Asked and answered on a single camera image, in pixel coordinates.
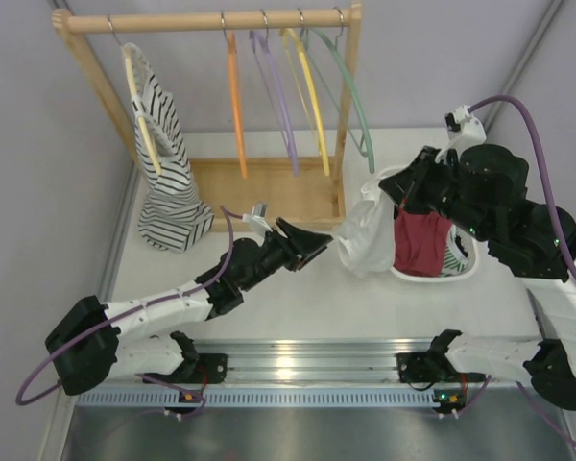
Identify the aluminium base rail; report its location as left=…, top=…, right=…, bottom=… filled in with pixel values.
left=195, top=338, right=430, bottom=387

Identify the cream plastic hanger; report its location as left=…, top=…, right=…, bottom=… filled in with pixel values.
left=121, top=45, right=162, bottom=176

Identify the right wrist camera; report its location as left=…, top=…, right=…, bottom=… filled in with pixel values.
left=435, top=105, right=487, bottom=163

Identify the white perforated laundry basket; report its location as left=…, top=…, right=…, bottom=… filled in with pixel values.
left=391, top=222, right=479, bottom=283

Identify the green plastic hanger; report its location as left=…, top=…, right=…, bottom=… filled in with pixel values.
left=300, top=29, right=375, bottom=174

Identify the red garment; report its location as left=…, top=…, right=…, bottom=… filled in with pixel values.
left=394, top=208, right=451, bottom=278

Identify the yellow plastic hanger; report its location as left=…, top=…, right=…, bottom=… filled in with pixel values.
left=279, top=28, right=330, bottom=177

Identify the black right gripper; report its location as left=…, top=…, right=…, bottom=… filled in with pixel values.
left=378, top=145, right=492, bottom=242

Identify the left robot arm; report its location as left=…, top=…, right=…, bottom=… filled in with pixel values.
left=45, top=218, right=333, bottom=396

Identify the grey slotted cable duct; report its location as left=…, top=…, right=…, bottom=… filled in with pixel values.
left=76, top=387, right=467, bottom=408

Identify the black white striped tank top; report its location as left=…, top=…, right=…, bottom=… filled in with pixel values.
left=125, top=43, right=214, bottom=253

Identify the wooden clothes rack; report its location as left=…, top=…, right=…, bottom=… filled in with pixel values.
left=51, top=1, right=362, bottom=231

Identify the purple plastic hanger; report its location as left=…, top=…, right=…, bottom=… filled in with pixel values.
left=249, top=30, right=300, bottom=177

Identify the orange plastic hanger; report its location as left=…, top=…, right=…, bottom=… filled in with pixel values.
left=226, top=32, right=248, bottom=179

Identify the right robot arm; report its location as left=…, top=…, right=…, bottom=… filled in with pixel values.
left=378, top=143, right=576, bottom=411

